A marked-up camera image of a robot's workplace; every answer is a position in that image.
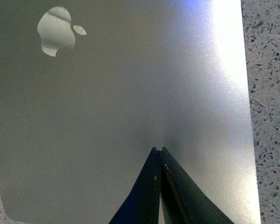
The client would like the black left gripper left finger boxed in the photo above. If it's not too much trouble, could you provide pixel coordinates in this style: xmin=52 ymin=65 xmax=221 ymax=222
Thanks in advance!
xmin=110 ymin=147 xmax=161 ymax=224

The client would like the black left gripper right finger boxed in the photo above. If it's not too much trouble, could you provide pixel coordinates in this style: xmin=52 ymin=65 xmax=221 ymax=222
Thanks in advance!
xmin=160 ymin=147 xmax=233 ymax=224

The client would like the grey laptop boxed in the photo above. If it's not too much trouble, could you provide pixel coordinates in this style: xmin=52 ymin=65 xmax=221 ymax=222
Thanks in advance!
xmin=0 ymin=0 xmax=261 ymax=224

